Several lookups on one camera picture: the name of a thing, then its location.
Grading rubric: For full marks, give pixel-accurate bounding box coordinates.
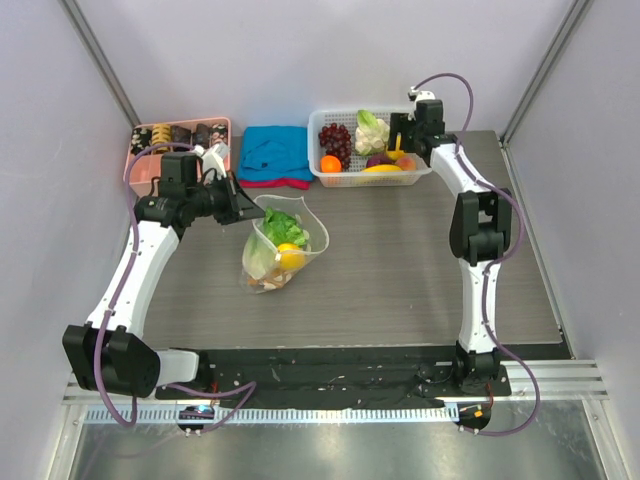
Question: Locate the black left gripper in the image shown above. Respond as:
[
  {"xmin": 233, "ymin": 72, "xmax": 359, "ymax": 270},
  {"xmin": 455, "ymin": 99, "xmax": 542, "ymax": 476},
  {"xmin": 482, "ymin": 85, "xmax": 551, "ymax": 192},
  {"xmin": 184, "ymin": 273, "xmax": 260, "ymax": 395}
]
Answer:
[{"xmin": 186, "ymin": 170, "xmax": 265, "ymax": 226}]

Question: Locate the yellow lemon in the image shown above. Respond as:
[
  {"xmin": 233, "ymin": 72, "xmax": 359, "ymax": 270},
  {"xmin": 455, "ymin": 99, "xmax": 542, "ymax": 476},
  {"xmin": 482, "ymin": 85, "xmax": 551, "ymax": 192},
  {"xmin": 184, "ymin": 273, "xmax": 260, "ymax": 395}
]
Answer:
[{"xmin": 386, "ymin": 149, "xmax": 406, "ymax": 162}]

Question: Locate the green lettuce leaf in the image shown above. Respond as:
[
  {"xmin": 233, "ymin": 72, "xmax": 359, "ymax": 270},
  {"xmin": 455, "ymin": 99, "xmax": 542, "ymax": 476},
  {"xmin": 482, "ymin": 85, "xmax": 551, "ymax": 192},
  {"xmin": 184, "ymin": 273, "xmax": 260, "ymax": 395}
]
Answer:
[{"xmin": 242, "ymin": 207, "xmax": 309, "ymax": 279}]

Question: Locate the clear zip top bag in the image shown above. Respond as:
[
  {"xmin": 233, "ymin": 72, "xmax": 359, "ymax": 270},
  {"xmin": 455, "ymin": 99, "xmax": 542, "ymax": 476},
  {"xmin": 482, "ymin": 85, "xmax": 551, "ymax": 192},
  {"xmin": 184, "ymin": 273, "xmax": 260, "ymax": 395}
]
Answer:
[{"xmin": 240, "ymin": 195, "xmax": 330, "ymax": 294}]

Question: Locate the yellow mango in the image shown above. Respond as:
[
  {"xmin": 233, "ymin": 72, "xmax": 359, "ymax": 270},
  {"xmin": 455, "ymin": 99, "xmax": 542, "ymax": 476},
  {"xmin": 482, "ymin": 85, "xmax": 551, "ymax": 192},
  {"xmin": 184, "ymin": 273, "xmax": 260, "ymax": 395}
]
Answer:
[{"xmin": 277, "ymin": 243, "xmax": 306, "ymax": 271}]

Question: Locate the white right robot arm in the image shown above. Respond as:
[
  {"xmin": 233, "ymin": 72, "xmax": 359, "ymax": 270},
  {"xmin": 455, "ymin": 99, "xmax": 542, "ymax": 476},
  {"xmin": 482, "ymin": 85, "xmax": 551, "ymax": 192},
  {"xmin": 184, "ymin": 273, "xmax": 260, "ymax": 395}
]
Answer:
[{"xmin": 389, "ymin": 91, "xmax": 512, "ymax": 395}]

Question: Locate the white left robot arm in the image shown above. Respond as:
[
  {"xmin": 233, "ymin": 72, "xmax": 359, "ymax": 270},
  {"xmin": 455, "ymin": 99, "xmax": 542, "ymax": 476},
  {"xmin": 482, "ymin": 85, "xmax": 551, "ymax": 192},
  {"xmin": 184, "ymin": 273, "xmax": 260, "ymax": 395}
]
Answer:
[{"xmin": 62, "ymin": 146, "xmax": 265, "ymax": 399}]

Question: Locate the peach fruit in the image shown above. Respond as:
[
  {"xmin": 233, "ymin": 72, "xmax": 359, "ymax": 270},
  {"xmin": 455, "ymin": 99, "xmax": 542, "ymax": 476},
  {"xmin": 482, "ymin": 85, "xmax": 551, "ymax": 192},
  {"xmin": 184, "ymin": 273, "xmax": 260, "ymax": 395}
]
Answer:
[{"xmin": 395, "ymin": 156, "xmax": 417, "ymax": 172}]

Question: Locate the purple red onion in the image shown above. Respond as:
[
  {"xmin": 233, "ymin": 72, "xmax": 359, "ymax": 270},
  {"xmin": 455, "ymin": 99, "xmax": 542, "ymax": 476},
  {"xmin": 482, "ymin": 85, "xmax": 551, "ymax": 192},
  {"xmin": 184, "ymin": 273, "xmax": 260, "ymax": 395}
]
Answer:
[{"xmin": 366, "ymin": 152, "xmax": 394, "ymax": 168}]

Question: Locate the magenta folded cloth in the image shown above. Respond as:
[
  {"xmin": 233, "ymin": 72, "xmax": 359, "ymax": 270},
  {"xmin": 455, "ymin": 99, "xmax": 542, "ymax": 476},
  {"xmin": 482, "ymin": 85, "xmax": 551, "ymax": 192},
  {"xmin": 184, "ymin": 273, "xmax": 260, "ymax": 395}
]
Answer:
[{"xmin": 239, "ymin": 178, "xmax": 311, "ymax": 190}]

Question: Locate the yellow banana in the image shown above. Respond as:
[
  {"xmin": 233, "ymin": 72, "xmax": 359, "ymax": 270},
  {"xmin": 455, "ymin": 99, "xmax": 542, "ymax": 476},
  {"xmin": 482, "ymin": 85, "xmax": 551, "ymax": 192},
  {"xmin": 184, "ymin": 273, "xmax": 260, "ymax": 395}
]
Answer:
[{"xmin": 361, "ymin": 164, "xmax": 403, "ymax": 174}]

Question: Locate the blue folded cloth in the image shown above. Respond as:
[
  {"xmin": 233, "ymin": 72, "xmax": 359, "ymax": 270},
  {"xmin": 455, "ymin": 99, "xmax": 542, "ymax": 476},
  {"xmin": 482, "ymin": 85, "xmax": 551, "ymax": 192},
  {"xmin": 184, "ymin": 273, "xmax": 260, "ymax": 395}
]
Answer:
[{"xmin": 236, "ymin": 126, "xmax": 314, "ymax": 182}]

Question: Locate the red grape bunch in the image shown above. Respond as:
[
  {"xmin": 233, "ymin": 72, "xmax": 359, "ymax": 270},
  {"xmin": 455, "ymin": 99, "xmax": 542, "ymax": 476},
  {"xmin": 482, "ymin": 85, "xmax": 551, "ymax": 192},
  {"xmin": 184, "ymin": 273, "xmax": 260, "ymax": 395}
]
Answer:
[{"xmin": 318, "ymin": 123, "xmax": 352, "ymax": 171}]

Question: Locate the white plastic basket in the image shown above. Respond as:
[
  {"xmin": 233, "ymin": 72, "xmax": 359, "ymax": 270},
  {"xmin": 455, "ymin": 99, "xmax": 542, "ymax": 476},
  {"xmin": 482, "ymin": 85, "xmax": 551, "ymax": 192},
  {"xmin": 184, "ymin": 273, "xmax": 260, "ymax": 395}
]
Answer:
[{"xmin": 307, "ymin": 107, "xmax": 432, "ymax": 188}]

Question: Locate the pink floral roll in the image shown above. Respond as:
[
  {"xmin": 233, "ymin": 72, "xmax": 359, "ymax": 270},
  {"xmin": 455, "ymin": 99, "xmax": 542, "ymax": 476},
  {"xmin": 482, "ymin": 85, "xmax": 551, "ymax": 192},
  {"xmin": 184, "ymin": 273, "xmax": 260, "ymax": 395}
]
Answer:
[{"xmin": 209, "ymin": 122, "xmax": 229, "ymax": 147}]

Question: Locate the orange fruit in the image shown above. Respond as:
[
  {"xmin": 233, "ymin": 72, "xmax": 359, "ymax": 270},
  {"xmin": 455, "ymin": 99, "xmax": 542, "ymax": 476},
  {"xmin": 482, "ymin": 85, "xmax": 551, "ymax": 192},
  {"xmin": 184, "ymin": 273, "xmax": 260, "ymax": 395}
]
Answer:
[{"xmin": 320, "ymin": 155, "xmax": 342, "ymax": 174}]

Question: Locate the black roll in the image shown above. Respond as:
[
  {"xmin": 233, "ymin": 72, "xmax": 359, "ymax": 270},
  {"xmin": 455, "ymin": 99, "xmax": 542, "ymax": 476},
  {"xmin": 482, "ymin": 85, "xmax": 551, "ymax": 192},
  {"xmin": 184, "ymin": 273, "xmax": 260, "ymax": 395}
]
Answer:
[{"xmin": 192, "ymin": 123, "xmax": 211, "ymax": 149}]

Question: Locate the dark brown roll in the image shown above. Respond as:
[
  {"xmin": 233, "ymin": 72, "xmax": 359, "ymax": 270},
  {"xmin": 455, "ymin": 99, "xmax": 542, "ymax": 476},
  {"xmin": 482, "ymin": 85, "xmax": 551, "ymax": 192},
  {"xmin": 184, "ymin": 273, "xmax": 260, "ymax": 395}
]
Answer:
[{"xmin": 170, "ymin": 125, "xmax": 192, "ymax": 152}]

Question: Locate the pink divided storage box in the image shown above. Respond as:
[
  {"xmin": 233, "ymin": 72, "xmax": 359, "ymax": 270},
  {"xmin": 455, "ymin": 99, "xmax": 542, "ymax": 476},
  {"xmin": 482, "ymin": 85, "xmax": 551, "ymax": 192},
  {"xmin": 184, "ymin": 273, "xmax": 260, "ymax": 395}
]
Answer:
[{"xmin": 125, "ymin": 117, "xmax": 232, "ymax": 196}]

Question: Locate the yellow striped roll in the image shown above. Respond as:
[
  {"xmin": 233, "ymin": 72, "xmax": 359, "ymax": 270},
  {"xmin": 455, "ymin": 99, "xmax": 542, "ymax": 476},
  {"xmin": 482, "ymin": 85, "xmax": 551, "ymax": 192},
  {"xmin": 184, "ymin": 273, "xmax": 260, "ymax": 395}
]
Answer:
[{"xmin": 151, "ymin": 123, "xmax": 172, "ymax": 154}]

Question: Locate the dark floral sushi roll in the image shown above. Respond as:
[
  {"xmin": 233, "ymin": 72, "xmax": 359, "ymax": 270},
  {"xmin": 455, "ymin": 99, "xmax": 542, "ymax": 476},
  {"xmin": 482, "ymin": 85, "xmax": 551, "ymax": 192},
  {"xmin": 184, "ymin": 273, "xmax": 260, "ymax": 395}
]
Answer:
[{"xmin": 129, "ymin": 127, "xmax": 152, "ymax": 155}]

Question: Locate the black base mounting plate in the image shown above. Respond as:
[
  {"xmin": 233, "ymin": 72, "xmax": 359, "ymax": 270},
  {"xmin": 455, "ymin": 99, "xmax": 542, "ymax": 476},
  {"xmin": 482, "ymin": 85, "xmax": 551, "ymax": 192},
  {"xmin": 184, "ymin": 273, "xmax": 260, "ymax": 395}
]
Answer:
[{"xmin": 187, "ymin": 346, "xmax": 511, "ymax": 410}]

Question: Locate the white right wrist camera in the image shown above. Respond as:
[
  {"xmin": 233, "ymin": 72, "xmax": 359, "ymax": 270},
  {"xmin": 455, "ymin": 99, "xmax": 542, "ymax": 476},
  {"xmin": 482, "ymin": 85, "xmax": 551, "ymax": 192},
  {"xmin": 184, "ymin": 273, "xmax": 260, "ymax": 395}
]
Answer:
[{"xmin": 408, "ymin": 87, "xmax": 436, "ymax": 102}]

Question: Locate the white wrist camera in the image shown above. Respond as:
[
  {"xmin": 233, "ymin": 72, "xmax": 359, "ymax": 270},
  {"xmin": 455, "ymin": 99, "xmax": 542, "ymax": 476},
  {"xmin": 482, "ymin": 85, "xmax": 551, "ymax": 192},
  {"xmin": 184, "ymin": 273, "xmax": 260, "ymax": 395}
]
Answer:
[
  {"xmin": 191, "ymin": 142, "xmax": 230, "ymax": 179},
  {"xmin": 408, "ymin": 87, "xmax": 436, "ymax": 102}
]

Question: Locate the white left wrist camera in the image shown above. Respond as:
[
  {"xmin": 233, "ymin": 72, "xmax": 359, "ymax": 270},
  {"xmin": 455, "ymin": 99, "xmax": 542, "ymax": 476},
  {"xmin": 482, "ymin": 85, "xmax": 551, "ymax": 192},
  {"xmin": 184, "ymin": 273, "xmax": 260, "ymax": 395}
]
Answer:
[{"xmin": 191, "ymin": 142, "xmax": 230, "ymax": 179}]

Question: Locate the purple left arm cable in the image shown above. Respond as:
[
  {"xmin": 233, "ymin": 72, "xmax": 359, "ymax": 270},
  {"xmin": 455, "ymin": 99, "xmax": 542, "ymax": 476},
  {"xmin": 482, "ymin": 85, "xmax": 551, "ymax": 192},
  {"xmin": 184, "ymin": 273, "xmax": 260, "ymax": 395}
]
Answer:
[{"xmin": 94, "ymin": 142, "xmax": 206, "ymax": 429}]

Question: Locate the white slotted cable duct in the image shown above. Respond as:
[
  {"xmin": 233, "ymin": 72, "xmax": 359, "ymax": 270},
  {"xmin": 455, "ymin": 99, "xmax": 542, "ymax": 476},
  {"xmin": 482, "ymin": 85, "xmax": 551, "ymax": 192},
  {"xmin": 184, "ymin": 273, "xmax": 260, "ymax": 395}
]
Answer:
[{"xmin": 84, "ymin": 405, "xmax": 461, "ymax": 425}]

